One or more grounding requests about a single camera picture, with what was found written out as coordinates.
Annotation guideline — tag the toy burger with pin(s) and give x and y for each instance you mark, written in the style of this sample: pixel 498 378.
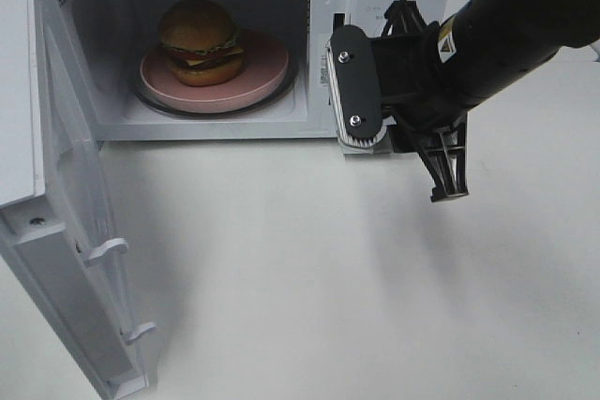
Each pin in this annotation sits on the toy burger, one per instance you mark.
pixel 200 41

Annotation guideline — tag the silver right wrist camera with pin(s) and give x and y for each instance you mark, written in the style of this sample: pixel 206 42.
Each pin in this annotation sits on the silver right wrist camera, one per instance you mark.
pixel 355 90

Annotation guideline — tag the pink round plate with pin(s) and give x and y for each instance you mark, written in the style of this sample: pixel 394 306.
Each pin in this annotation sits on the pink round plate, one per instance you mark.
pixel 249 73

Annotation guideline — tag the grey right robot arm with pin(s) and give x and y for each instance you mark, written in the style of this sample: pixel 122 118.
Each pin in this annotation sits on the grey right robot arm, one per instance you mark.
pixel 580 28

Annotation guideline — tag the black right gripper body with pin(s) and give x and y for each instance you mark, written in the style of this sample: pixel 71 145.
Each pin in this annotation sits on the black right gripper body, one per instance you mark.
pixel 430 74

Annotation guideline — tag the white warning label sticker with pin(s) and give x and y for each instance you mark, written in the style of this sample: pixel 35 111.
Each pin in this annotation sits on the white warning label sticker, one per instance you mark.
pixel 323 40

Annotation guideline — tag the white microwave door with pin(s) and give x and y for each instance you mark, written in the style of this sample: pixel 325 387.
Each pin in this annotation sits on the white microwave door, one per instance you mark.
pixel 58 233

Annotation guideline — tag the glass microwave turntable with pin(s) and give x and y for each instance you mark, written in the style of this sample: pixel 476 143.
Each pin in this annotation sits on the glass microwave turntable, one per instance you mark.
pixel 285 87

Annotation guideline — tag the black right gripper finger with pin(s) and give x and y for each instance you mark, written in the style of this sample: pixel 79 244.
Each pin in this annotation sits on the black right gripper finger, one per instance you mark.
pixel 443 151

